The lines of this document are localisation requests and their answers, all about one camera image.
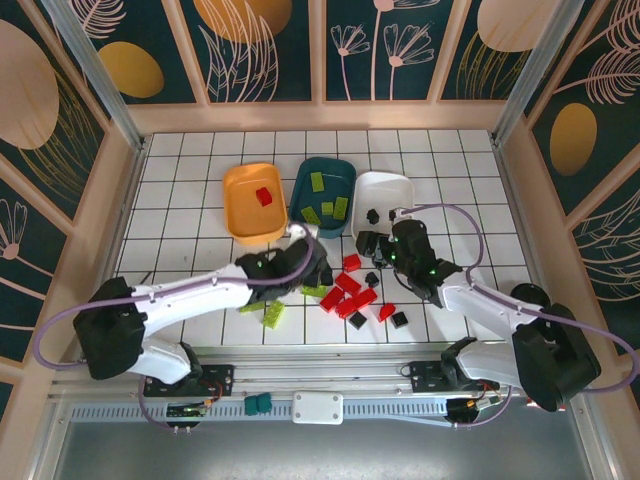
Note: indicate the teal plastic block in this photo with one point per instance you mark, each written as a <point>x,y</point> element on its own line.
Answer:
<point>251,406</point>
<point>264,404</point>

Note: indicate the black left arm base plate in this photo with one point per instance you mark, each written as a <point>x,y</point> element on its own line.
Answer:
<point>220,380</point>

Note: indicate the black circuit board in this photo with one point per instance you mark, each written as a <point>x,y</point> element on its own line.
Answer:
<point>187,410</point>
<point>467,406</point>

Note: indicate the white plastic container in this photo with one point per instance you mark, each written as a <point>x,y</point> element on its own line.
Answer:
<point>382,192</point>

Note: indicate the teal plastic container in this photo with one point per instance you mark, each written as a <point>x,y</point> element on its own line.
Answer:
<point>337,182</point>

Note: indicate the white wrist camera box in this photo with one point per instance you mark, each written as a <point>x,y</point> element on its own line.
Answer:
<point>302,231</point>
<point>402,212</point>

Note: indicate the orange plastic container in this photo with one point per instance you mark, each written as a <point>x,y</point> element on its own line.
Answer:
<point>245,210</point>

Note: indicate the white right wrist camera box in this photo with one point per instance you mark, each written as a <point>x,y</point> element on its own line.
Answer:
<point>402,212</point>

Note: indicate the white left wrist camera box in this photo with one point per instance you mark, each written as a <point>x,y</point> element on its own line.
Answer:
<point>302,231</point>

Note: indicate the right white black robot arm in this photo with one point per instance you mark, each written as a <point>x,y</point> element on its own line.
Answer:
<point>555,360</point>

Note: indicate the green lego brick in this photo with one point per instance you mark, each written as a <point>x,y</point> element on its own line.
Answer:
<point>310,214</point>
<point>341,208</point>
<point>326,208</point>
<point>316,182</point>
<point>315,291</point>
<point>274,316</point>
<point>252,308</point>

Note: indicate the aluminium side rail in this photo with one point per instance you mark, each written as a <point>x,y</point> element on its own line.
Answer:
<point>121,220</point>
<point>512,200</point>

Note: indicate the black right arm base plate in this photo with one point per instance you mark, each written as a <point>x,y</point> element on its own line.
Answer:
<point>422,380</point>

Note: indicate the aluminium mounting rail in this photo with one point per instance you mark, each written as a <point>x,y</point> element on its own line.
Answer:
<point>320,375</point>

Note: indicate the red lego brick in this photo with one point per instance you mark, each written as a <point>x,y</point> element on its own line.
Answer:
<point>386,312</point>
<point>346,308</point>
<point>352,262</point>
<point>264,197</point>
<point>347,283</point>
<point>365,297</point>
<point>331,300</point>

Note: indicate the white plastic box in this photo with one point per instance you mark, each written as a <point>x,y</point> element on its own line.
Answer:
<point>317,407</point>

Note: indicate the aluminium frame post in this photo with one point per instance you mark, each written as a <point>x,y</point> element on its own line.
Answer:
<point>529,75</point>
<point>100,75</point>

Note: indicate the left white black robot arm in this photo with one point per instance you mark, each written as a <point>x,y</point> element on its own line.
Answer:
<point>200,305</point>

